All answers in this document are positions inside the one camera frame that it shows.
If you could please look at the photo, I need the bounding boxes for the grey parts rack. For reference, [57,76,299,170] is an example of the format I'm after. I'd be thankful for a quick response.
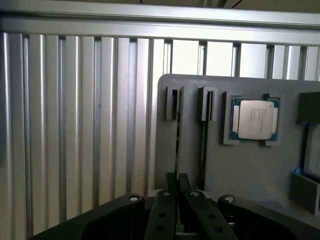
[153,73,320,216]

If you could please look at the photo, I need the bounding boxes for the silver CPU on green board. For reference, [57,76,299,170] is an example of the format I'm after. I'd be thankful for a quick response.
[230,98,280,142]

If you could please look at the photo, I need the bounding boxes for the white part at right edge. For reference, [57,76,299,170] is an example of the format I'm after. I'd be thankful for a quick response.
[305,121,320,176]

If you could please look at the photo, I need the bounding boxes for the black disk holder block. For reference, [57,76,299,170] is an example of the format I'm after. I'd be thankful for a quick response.
[294,91,320,123]

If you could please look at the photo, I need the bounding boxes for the aluminium frame rail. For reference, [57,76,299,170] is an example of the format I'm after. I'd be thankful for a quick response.
[0,4,320,45]

